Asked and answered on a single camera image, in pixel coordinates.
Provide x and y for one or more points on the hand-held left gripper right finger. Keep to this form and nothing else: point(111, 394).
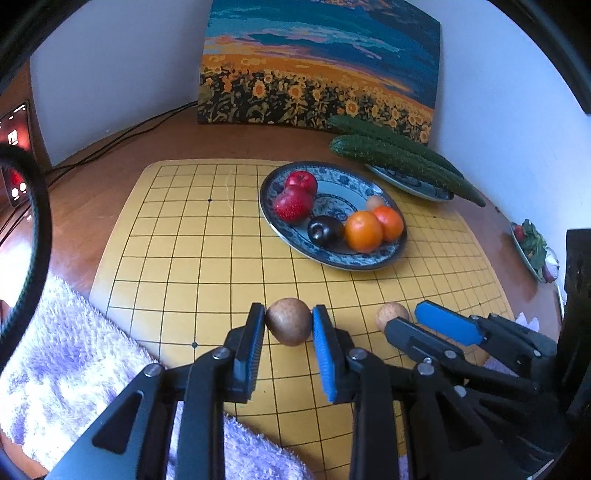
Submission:
point(325, 364)

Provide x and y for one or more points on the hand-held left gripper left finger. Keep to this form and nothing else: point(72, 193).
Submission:
point(251, 355)

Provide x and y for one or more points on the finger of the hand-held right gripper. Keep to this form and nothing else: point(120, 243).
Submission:
point(448, 323)
point(415, 339)

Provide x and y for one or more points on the brown kiwi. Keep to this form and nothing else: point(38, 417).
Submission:
point(289, 321)
point(375, 202)
point(392, 313)

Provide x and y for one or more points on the orange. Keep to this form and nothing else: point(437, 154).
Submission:
point(364, 230)
point(392, 221)

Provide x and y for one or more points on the dark purple plum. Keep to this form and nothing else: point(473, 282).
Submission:
point(325, 230)

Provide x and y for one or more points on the red apple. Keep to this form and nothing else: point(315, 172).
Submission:
point(301, 181)
point(293, 205)

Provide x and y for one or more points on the large blue patterned plate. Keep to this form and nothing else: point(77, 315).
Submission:
point(337, 189)

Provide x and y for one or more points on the plate of salad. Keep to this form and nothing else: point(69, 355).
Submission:
point(533, 244)

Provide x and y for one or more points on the yellow grid game board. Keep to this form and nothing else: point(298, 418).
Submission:
point(184, 254)

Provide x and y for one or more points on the small blue patterned plate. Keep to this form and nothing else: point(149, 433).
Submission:
point(415, 187)

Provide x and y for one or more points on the green cucumber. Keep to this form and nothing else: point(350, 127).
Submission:
point(369, 127)
point(392, 154)

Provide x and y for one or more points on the purple fluffy towel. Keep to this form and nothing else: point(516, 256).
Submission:
point(69, 360)

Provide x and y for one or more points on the sunflower field painting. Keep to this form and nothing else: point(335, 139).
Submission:
point(323, 55)

